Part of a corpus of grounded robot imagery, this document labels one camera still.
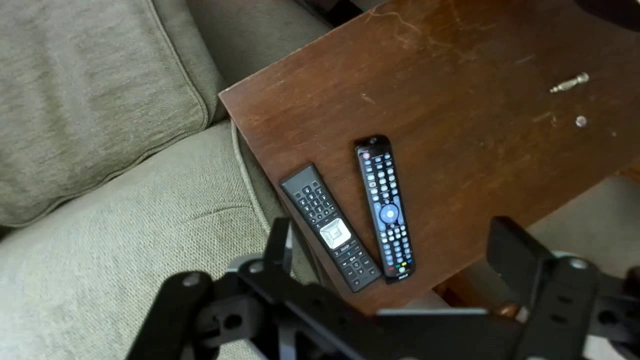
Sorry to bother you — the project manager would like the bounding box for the metal screw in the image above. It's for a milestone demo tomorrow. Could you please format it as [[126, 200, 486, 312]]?
[[549, 70, 593, 96]]

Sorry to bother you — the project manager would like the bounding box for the beige fabric couch cushion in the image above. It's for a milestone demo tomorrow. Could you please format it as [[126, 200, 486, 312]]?
[[0, 0, 336, 360]]

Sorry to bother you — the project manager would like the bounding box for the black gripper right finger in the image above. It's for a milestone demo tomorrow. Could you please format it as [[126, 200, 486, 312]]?
[[486, 216, 640, 360]]

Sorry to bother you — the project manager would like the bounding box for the grey remote control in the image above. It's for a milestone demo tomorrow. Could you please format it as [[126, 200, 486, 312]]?
[[279, 162, 385, 296]]

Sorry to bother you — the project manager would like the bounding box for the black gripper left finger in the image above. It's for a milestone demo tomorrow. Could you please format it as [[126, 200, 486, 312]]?
[[126, 216, 376, 360]]

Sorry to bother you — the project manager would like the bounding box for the black remote with blue button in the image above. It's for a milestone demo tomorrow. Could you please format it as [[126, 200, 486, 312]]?
[[353, 135, 419, 286]]

